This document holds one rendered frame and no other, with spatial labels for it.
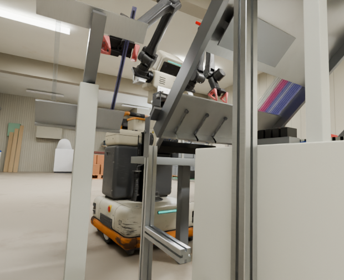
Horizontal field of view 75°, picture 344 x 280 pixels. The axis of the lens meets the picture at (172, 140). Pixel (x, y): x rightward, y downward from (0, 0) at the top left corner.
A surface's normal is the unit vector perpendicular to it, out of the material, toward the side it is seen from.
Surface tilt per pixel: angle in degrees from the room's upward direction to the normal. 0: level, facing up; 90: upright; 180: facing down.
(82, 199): 90
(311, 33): 90
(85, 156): 90
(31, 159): 90
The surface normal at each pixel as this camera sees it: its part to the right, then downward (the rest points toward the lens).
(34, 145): 0.45, -0.07
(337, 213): -0.86, -0.08
